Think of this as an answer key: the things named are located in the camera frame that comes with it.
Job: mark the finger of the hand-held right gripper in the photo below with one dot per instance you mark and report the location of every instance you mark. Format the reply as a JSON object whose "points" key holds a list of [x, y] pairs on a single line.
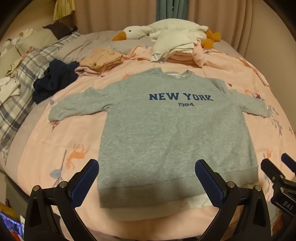
{"points": [[271, 172], [289, 161]]}

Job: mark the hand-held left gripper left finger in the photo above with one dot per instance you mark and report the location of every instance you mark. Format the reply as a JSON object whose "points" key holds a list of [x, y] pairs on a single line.
{"points": [[84, 183]]}

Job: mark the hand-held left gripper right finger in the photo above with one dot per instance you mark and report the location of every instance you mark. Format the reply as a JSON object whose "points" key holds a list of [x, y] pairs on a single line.
{"points": [[209, 183]]}

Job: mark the grey printed sweatshirt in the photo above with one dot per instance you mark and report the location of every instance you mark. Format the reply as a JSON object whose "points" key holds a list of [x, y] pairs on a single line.
{"points": [[161, 129]]}

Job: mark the pink animal print duvet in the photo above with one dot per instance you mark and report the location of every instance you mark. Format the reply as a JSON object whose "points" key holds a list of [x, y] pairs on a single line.
{"points": [[76, 120]]}

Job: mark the colourful printed box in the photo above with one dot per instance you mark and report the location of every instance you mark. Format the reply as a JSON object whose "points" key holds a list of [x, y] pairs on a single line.
{"points": [[11, 224]]}

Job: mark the navy dark cloth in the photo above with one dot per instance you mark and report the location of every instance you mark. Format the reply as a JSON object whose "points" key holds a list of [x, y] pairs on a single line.
{"points": [[55, 78]]}

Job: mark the pale pink folded garment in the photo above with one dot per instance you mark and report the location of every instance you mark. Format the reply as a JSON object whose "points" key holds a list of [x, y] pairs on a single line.
{"points": [[87, 71]]}

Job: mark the white printed cloth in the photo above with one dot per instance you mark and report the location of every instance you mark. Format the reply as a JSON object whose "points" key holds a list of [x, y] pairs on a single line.
{"points": [[9, 90]]}

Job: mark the peach printed folded garment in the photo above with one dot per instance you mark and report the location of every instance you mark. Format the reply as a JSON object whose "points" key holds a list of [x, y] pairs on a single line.
{"points": [[101, 58]]}

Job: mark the pink folded garment pile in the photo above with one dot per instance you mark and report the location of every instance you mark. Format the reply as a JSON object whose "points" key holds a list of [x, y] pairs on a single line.
{"points": [[182, 59]]}

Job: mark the plaid pillow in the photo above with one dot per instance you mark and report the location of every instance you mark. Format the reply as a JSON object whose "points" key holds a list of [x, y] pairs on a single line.
{"points": [[27, 67]]}

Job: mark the white garment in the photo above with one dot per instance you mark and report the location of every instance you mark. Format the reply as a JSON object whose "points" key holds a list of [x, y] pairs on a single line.
{"points": [[171, 41]]}

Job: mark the beige pillow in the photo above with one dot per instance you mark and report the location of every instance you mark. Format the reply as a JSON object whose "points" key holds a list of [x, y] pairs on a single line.
{"points": [[37, 38]]}

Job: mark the dark brown pillow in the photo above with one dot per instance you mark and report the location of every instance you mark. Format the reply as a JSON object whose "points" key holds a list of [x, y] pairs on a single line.
{"points": [[61, 29]]}

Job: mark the white goose plush toy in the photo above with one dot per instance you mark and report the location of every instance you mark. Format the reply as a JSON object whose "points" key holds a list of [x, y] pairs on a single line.
{"points": [[136, 31]]}

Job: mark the small white plush toy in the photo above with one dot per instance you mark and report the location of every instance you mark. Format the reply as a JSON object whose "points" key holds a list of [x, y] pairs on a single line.
{"points": [[26, 32]]}

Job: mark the beige curtain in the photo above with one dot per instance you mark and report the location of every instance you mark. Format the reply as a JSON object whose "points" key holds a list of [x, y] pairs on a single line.
{"points": [[111, 14]]}

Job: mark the teal curtain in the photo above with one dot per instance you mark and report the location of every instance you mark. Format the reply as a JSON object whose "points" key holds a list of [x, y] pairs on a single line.
{"points": [[172, 9]]}

